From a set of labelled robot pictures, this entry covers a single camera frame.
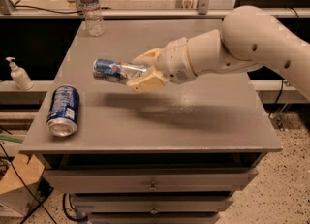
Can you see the white pump dispenser bottle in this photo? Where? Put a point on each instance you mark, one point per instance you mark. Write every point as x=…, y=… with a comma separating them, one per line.
x=19, y=75

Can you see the blue pepsi can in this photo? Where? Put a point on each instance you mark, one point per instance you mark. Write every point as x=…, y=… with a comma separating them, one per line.
x=62, y=119

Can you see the top grey drawer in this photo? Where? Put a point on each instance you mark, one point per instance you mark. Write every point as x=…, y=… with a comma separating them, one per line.
x=149, y=181

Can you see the bottom grey drawer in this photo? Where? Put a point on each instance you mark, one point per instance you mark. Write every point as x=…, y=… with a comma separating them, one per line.
x=159, y=218

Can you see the clear plastic water bottle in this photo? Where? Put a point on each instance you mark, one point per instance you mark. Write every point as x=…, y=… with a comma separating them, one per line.
x=93, y=17

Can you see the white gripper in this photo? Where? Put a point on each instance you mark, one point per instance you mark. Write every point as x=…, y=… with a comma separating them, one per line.
x=175, y=60

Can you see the cardboard box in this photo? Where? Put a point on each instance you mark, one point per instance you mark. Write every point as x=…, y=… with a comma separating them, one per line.
x=15, y=199

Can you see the grey drawer cabinet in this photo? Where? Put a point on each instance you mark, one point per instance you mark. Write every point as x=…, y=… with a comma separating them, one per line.
x=213, y=122

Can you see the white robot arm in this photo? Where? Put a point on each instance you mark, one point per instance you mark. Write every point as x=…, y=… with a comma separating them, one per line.
x=248, y=39

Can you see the middle grey drawer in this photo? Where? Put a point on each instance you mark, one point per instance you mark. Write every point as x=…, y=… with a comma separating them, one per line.
x=152, y=204

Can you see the redbull can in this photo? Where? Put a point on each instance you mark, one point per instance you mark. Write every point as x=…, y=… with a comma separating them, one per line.
x=117, y=72

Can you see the grey drawer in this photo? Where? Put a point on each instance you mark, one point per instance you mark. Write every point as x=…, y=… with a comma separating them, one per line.
x=159, y=218
x=149, y=181
x=152, y=204

